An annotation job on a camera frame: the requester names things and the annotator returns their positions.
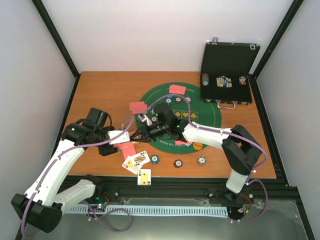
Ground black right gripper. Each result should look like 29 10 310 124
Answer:
130 122 169 143

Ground brown chips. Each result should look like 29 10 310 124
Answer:
151 116 158 123
175 97 182 104

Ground queen face card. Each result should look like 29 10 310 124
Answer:
132 150 150 167

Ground two of hearts card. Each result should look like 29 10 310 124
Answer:
122 156 143 175

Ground blue 50 chip stack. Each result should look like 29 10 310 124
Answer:
150 155 160 165

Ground two of spades card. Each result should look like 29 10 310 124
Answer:
137 169 152 186

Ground brown 100 chip stack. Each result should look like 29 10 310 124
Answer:
173 159 183 168

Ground blue orange chips top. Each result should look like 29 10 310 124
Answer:
185 97 192 103

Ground blue orange 10 chip stack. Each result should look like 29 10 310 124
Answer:
197 156 207 166

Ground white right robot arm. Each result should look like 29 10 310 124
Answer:
130 103 263 194

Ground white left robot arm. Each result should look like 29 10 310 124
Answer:
11 107 116 236

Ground round green poker mat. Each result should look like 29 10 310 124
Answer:
140 82 222 155

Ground orange big blind button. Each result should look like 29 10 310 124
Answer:
192 142 203 151

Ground chip stack in case left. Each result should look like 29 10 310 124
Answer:
201 73 209 86

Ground chip stack in case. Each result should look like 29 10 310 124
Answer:
239 76 247 85
201 73 209 86

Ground card pack in case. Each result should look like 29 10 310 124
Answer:
216 75 232 88

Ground black poker case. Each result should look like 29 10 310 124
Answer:
199 37 261 110

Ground chip stack in case right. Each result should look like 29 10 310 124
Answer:
239 76 247 85

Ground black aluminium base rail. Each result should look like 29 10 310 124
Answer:
32 175 298 207

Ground light blue cable duct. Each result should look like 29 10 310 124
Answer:
67 204 229 217

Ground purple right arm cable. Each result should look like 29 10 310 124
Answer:
142 94 269 223

